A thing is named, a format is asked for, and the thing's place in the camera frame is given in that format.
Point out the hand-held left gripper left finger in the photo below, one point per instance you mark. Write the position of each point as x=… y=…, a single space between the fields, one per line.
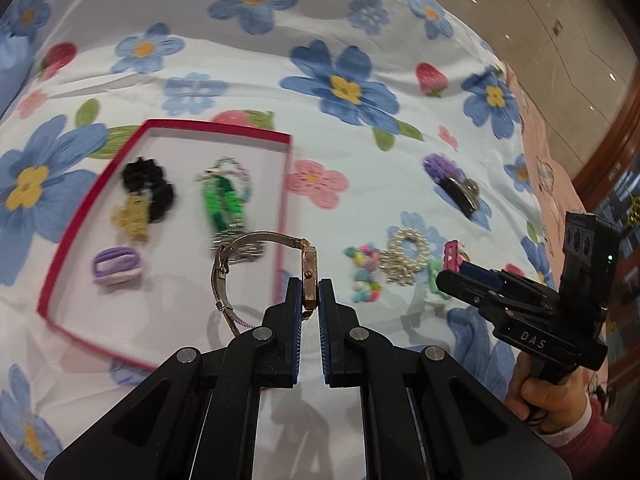
x=292 y=310

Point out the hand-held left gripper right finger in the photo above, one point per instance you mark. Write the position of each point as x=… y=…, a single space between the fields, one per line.
x=327 y=320

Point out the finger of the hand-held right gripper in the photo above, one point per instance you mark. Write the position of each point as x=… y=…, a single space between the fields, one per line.
x=480 y=295
x=482 y=272

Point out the pink hair clip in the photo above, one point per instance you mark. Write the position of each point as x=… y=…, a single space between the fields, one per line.
x=452 y=252

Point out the gold wristwatch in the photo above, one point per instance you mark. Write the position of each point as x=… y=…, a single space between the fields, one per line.
x=310 y=270

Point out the green beaded hair clip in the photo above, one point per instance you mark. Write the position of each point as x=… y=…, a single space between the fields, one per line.
x=220 y=205

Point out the black scrunchie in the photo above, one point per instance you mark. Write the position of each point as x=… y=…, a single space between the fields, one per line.
x=162 y=200

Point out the yellow hair claw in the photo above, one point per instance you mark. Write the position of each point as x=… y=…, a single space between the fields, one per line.
x=132 y=220

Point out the red jewelry box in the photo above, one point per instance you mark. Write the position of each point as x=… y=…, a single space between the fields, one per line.
x=165 y=150

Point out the person's right forearm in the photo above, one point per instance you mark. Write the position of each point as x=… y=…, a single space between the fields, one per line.
x=585 y=442

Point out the person's right hand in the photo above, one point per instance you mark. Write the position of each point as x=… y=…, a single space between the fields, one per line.
x=555 y=402

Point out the glitter hair claw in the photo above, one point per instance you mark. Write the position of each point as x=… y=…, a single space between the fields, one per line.
x=460 y=195

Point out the purple scrunchie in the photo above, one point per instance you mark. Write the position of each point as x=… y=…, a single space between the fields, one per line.
x=440 y=166

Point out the pink printed cloth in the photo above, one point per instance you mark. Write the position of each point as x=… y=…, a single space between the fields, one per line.
x=550 y=160

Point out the wooden cabinet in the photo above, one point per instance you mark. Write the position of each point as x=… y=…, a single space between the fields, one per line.
x=615 y=150

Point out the floral bedsheet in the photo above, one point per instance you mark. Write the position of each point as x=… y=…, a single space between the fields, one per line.
x=200 y=35

